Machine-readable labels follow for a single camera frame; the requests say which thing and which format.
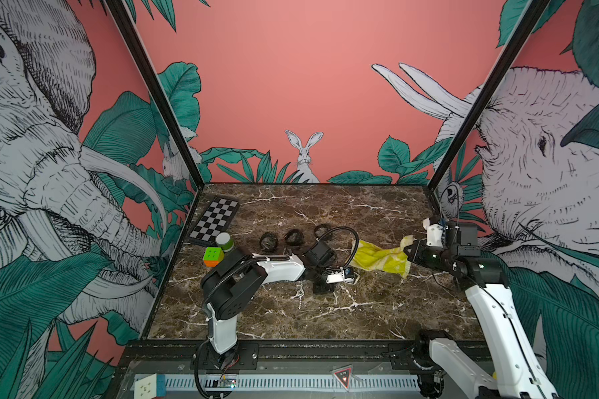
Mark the black front mounting rail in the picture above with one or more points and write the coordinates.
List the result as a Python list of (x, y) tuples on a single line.
[(398, 353)]

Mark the red triangle warning sticker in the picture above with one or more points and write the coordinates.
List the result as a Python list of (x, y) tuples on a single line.
[(344, 376)]

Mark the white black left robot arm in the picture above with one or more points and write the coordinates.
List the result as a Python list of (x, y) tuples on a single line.
[(229, 287)]

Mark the black left frame post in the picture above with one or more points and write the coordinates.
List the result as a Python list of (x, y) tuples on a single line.
[(121, 16)]

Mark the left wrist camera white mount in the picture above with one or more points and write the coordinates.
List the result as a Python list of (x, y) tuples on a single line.
[(342, 275)]

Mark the green white cylinder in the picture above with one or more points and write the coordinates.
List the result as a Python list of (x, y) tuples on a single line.
[(225, 242)]

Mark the white power socket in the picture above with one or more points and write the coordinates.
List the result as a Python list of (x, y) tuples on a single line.
[(151, 387)]

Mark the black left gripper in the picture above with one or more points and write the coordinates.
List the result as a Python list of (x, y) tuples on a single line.
[(324, 290)]

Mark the black white checkerboard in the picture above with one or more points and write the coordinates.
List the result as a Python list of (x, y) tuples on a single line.
[(214, 220)]

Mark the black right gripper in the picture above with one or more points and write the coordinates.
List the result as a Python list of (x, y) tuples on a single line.
[(422, 248)]

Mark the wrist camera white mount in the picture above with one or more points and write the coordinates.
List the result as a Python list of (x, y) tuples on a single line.
[(436, 232), (342, 275)]

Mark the black right frame post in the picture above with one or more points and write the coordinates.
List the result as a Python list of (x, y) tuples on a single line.
[(522, 31)]

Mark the black frame post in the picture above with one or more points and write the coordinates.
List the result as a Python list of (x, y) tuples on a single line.
[(522, 31), (121, 16)]

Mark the yellow green patterned towel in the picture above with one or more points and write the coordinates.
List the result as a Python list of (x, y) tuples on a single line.
[(371, 257)]

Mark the colourful rubik's cube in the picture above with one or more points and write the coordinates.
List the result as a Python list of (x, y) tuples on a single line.
[(213, 256)]

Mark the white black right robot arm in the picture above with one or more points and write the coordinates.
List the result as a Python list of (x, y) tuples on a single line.
[(518, 373)]

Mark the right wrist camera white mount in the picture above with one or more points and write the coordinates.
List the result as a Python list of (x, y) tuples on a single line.
[(436, 232)]

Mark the white slotted cable duct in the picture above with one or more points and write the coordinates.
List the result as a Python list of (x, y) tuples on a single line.
[(309, 383)]

